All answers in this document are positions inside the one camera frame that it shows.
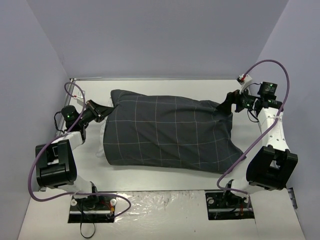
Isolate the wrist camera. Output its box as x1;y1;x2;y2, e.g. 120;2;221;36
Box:
236;74;253;95
72;91;85;105

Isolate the black cable loop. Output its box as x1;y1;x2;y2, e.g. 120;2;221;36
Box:
79;212;97;238

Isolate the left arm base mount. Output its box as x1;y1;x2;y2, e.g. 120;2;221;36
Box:
67;196;115;224

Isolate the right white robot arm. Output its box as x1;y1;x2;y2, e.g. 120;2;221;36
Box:
217;80;298;207

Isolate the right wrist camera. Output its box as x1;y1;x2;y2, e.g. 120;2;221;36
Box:
236;74;253;95

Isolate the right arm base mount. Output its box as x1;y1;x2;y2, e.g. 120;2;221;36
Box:
204;191;255;221

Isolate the white pillow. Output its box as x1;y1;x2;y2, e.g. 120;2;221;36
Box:
94;98;113;160

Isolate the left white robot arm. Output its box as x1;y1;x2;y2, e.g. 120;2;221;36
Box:
35;100;114;209

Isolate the dark grey checked pillowcase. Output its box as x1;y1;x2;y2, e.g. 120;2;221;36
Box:
102;89;242;174

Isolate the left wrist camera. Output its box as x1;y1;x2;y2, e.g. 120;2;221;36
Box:
72;91;85;105

